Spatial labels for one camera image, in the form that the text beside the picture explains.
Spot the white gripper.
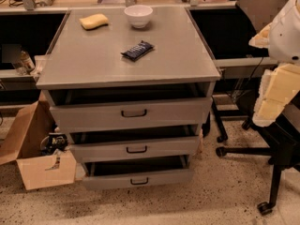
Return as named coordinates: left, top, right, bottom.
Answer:
left=248, top=24, right=300, bottom=127

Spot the grey bottom drawer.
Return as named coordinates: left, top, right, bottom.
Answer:
left=82, top=156, right=194, bottom=190

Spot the grey drawer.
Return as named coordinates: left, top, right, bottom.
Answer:
left=50, top=97, right=212, bottom=133
left=82, top=156, right=194, bottom=190
left=70, top=126, right=200, bottom=163

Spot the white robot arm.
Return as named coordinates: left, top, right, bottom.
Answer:
left=248, top=0, right=300, bottom=127

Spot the grey top drawer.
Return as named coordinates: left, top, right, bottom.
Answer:
left=50, top=97, right=212, bottom=133

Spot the grey drawer cabinet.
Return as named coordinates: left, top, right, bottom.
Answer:
left=36, top=6, right=221, bottom=133

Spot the grey middle drawer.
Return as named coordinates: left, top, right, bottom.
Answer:
left=70, top=126, right=200, bottom=163

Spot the open cardboard box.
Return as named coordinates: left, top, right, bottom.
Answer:
left=0, top=96, right=76, bottom=190

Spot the black office chair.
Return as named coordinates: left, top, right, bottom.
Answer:
left=211, top=0, right=300, bottom=217

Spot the dark blue snack packet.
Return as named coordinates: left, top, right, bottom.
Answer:
left=122, top=40, right=154, bottom=62

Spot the white ceramic bowl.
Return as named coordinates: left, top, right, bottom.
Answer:
left=124, top=5, right=153, bottom=28

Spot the yellow sponge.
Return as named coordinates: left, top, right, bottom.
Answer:
left=80, top=13, right=109, bottom=30

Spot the brown plastic bottle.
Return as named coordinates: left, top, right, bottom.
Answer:
left=21, top=50, right=35, bottom=72

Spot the cables bundle in box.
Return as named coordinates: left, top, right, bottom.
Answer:
left=40, top=132, right=69, bottom=157

